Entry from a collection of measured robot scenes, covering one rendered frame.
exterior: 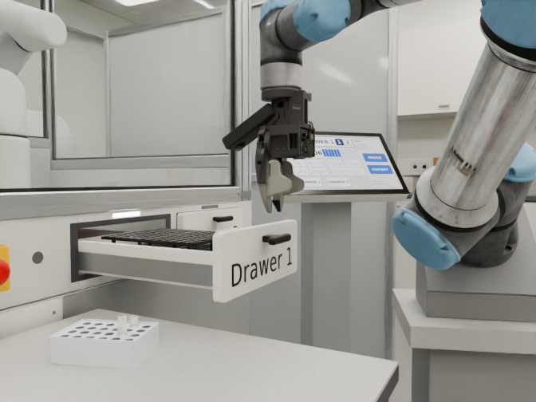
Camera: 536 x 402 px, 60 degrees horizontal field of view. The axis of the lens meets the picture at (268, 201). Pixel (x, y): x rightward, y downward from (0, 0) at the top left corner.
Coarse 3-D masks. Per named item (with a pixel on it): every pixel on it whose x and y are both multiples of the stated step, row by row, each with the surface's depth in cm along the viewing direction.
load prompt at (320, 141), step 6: (318, 138) 176; (324, 138) 177; (330, 138) 178; (336, 138) 179; (342, 138) 180; (348, 138) 180; (318, 144) 174; (324, 144) 175; (330, 144) 176; (336, 144) 176; (342, 144) 177; (348, 144) 178
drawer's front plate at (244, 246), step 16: (272, 224) 87; (288, 224) 94; (224, 240) 73; (240, 240) 77; (256, 240) 82; (224, 256) 73; (240, 256) 77; (256, 256) 82; (272, 256) 88; (288, 256) 94; (224, 272) 73; (272, 272) 88; (288, 272) 94; (224, 288) 73; (240, 288) 77; (256, 288) 82
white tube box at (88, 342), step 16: (80, 320) 71; (96, 320) 71; (112, 320) 71; (64, 336) 65; (80, 336) 65; (96, 336) 64; (112, 336) 64; (128, 336) 64; (144, 336) 65; (64, 352) 63; (80, 352) 63; (96, 352) 62; (112, 352) 62; (128, 352) 62; (144, 352) 65; (128, 368) 62
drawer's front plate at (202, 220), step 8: (232, 208) 135; (240, 208) 139; (184, 216) 115; (192, 216) 118; (200, 216) 121; (208, 216) 124; (240, 216) 139; (184, 224) 115; (192, 224) 118; (200, 224) 121; (208, 224) 125; (216, 224) 128; (224, 224) 132; (232, 224) 135; (240, 224) 139
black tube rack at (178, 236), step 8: (128, 232) 98; (136, 232) 98; (144, 232) 98; (152, 232) 99; (160, 232) 98; (168, 232) 98; (176, 232) 98; (184, 232) 98; (192, 232) 99; (200, 232) 98; (208, 232) 98; (112, 240) 92; (120, 240) 89; (128, 240) 88; (136, 240) 88; (144, 240) 87; (152, 240) 86; (160, 240) 86; (168, 240) 86; (176, 240) 86; (184, 240) 85; (192, 240) 87; (184, 248) 95; (192, 248) 96; (200, 248) 95; (208, 248) 95
